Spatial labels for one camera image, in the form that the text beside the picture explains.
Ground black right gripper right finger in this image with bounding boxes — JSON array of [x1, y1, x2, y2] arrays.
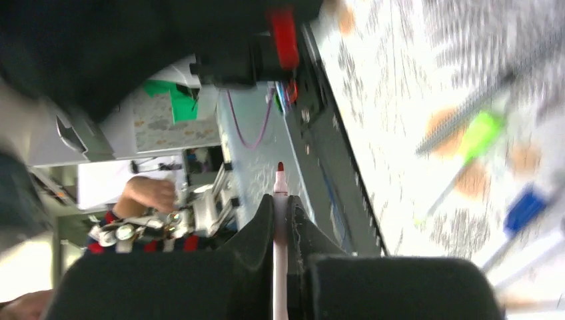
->
[[287, 196, 505, 319]]

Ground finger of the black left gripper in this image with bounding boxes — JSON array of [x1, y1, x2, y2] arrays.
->
[[1, 1, 322, 119]]

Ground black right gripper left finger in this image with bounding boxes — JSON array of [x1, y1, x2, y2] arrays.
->
[[44, 195, 275, 320]]

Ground grey pen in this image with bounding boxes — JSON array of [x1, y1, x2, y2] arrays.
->
[[415, 71, 518, 155]]

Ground person hand in background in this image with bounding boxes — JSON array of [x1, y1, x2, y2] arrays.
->
[[113, 176, 176, 219]]

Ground red capped marker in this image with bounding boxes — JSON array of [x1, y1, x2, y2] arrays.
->
[[273, 162, 288, 320]]

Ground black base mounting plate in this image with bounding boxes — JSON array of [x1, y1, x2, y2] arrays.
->
[[282, 25, 388, 257]]

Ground floral table mat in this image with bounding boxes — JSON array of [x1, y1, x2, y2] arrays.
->
[[308, 0, 565, 305]]

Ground blue capped marker lower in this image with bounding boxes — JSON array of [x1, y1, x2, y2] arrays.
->
[[472, 183, 557, 271]]

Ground green capped marker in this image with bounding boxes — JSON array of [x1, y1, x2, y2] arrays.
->
[[413, 111, 505, 225]]

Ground black tipped white marker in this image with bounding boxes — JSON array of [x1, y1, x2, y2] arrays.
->
[[487, 231, 564, 291]]

